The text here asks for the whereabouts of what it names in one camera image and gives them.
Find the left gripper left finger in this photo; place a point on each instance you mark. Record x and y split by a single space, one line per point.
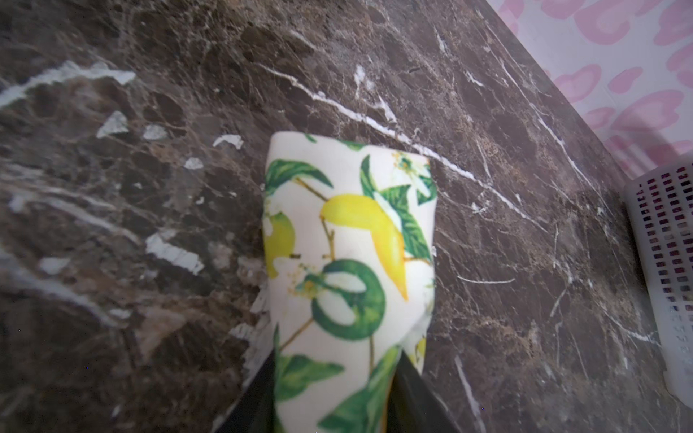
254 412

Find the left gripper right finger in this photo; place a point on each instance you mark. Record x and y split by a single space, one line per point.
412 406

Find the green lemon print skirt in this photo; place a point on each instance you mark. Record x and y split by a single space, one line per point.
347 233

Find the white plastic basket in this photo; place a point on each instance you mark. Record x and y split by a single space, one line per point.
659 205

